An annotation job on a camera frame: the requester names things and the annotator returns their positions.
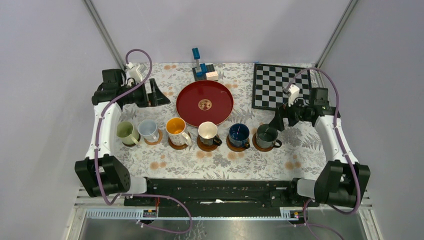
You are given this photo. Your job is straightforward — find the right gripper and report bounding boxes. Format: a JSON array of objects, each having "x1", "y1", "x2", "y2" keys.
[{"x1": 268, "y1": 95, "x2": 311, "y2": 132}]

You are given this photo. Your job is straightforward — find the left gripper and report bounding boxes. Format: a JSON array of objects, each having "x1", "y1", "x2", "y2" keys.
[{"x1": 120, "y1": 78, "x2": 170, "y2": 108}]

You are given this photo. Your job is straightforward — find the dark green mug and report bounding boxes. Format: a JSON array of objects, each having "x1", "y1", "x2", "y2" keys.
[{"x1": 255, "y1": 124, "x2": 282, "y2": 149}]

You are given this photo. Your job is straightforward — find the light blue mug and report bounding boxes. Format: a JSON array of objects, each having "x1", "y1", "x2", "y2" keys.
[{"x1": 137, "y1": 119, "x2": 160, "y2": 143}]

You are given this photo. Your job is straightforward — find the patterned mug orange inside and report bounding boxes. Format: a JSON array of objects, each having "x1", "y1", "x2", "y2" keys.
[{"x1": 165, "y1": 117, "x2": 192, "y2": 147}]

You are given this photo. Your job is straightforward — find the light wooden coaster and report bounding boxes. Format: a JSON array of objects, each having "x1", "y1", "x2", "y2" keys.
[{"x1": 144, "y1": 129, "x2": 163, "y2": 146}]

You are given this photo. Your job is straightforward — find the dark blue mug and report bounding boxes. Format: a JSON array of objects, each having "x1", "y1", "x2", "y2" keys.
[{"x1": 228, "y1": 123, "x2": 251, "y2": 149}]

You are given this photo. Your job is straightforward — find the light green mug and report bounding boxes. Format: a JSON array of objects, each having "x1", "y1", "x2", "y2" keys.
[{"x1": 116, "y1": 121, "x2": 140, "y2": 142}]

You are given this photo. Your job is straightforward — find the dark brown wooden coaster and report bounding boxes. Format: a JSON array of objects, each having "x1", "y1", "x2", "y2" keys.
[{"x1": 121, "y1": 134, "x2": 141, "y2": 147}]

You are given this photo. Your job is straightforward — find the black mug cream inside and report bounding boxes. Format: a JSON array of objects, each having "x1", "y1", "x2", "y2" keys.
[{"x1": 198, "y1": 121, "x2": 223, "y2": 147}]

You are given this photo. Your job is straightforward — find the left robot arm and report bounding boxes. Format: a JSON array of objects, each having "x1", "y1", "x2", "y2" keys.
[{"x1": 74, "y1": 69, "x2": 170, "y2": 198}]

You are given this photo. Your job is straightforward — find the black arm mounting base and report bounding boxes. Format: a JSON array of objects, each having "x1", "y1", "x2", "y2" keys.
[{"x1": 124, "y1": 178, "x2": 307, "y2": 218}]

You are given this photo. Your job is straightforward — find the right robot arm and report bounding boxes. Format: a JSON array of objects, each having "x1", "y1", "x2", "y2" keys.
[{"x1": 269, "y1": 85, "x2": 371, "y2": 210}]

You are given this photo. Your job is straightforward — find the black and white chessboard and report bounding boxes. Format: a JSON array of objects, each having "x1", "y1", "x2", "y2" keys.
[{"x1": 251, "y1": 63, "x2": 303, "y2": 111}]

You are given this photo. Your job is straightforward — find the red round tray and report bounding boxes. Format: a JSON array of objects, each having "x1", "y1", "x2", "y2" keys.
[{"x1": 176, "y1": 80, "x2": 234, "y2": 127}]

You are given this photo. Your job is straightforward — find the blue and black block toy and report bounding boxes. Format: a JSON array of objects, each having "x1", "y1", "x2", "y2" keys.
[{"x1": 192, "y1": 47, "x2": 219, "y2": 82}]

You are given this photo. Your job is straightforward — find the floral tablecloth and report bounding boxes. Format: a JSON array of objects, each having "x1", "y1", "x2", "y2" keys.
[{"x1": 112, "y1": 63, "x2": 326, "y2": 180}]

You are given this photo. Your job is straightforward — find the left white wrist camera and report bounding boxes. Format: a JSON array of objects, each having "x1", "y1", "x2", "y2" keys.
[{"x1": 126, "y1": 62, "x2": 147, "y2": 84}]

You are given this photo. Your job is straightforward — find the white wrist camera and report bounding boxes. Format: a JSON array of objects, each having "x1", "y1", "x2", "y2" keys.
[
  {"x1": 126, "y1": 62, "x2": 147, "y2": 84},
  {"x1": 283, "y1": 84, "x2": 300, "y2": 107}
]

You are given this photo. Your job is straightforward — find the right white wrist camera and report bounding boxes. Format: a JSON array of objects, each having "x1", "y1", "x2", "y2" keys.
[{"x1": 283, "y1": 84, "x2": 300, "y2": 107}]

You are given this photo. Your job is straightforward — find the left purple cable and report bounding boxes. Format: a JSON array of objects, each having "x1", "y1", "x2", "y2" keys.
[{"x1": 94, "y1": 48, "x2": 194, "y2": 235}]

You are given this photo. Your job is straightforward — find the purple cable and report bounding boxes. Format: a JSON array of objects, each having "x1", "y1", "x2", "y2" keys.
[
  {"x1": 283, "y1": 67, "x2": 362, "y2": 240},
  {"x1": 94, "y1": 48, "x2": 194, "y2": 235}
]

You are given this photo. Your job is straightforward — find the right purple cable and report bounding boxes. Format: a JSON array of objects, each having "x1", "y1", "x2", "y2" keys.
[{"x1": 283, "y1": 67, "x2": 362, "y2": 240}]

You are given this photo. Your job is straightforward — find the aluminium rail frame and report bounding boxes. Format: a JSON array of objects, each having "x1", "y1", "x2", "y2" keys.
[{"x1": 64, "y1": 189, "x2": 383, "y2": 240}]

